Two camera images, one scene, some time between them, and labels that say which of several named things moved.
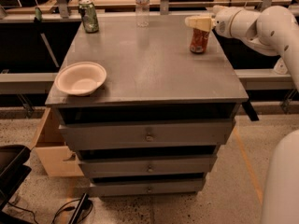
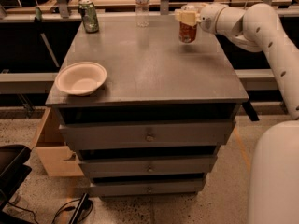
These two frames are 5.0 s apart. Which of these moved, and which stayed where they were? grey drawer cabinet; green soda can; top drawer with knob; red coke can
Moved: red coke can
Stayed: top drawer with knob; grey drawer cabinet; green soda can
